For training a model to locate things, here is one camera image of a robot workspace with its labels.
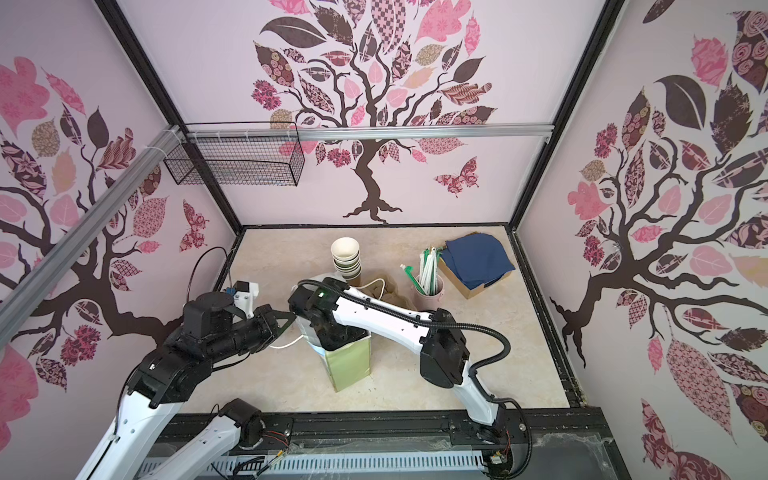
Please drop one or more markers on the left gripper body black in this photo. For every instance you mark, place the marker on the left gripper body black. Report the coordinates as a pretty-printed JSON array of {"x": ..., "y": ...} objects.
[{"x": 253, "y": 334}]

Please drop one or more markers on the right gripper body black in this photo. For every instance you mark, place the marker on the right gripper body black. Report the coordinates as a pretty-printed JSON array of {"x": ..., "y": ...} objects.
[{"x": 338, "y": 339}]

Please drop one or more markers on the paper gift bag with handles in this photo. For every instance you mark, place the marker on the paper gift bag with handles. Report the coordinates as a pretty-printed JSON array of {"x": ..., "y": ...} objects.
[{"x": 344, "y": 351}]

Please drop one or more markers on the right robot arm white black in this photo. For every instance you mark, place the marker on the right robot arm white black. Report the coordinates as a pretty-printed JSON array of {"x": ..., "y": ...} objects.
[{"x": 337, "y": 311}]

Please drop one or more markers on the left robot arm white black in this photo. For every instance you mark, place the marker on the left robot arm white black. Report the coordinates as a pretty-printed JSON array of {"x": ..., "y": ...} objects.
[{"x": 167, "y": 375}]

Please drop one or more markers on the stack of paper cups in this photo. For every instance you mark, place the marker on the stack of paper cups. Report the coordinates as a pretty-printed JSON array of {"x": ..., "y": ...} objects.
[{"x": 345, "y": 253}]

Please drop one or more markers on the brown pulp cup carrier stack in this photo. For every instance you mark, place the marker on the brown pulp cup carrier stack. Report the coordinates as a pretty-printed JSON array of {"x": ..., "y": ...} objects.
[{"x": 386, "y": 290}]

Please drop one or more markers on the green wrapped straw leaning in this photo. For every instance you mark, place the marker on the green wrapped straw leaning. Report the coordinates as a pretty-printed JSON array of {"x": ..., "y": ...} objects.
[{"x": 408, "y": 270}]

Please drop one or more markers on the pink bucket straw holder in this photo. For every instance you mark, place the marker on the pink bucket straw holder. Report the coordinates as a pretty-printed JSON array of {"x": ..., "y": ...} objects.
[{"x": 428, "y": 300}]

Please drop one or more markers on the dark blue napkins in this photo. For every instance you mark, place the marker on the dark blue napkins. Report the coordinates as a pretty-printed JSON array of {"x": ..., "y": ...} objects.
[{"x": 477, "y": 259}]

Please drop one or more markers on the black wire basket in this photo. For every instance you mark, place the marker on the black wire basket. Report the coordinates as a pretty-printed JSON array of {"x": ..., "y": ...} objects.
[{"x": 259, "y": 153}]

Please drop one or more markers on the aluminium rail left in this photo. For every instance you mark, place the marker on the aluminium rail left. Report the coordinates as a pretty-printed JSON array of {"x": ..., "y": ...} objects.
[{"x": 19, "y": 305}]

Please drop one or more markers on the white slotted cable duct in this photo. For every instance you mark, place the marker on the white slotted cable duct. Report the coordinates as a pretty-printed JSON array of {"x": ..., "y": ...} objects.
[{"x": 351, "y": 463}]

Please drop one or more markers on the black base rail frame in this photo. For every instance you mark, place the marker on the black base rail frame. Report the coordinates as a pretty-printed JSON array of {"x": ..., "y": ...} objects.
[{"x": 384, "y": 429}]

